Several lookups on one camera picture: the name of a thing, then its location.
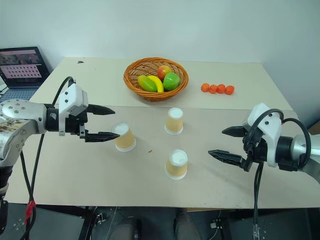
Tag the green toy apple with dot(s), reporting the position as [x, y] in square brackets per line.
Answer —
[172, 82]

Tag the open laptop computer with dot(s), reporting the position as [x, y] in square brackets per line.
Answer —
[22, 67]

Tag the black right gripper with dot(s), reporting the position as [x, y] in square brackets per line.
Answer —
[256, 150]

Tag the tan paper cup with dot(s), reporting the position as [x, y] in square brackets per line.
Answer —
[124, 140]
[174, 122]
[176, 166]

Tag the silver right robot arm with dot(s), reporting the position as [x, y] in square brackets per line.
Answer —
[297, 145]

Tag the orange wicker basket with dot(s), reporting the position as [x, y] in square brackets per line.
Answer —
[150, 96]

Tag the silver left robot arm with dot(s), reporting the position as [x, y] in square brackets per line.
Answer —
[25, 112]

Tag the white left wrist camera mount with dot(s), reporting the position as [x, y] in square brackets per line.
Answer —
[72, 97]

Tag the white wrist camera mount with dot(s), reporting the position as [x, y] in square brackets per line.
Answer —
[72, 97]
[270, 135]

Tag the black table frame leg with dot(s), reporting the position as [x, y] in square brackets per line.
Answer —
[87, 222]

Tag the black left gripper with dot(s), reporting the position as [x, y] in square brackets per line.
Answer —
[75, 125]

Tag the green yellow toy mango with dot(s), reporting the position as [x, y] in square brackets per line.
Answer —
[145, 83]

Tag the yellow toy banana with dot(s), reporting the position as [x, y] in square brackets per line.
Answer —
[158, 83]

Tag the red yellow toy apple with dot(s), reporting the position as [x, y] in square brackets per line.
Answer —
[163, 72]

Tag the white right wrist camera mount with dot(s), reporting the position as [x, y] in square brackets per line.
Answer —
[270, 135]

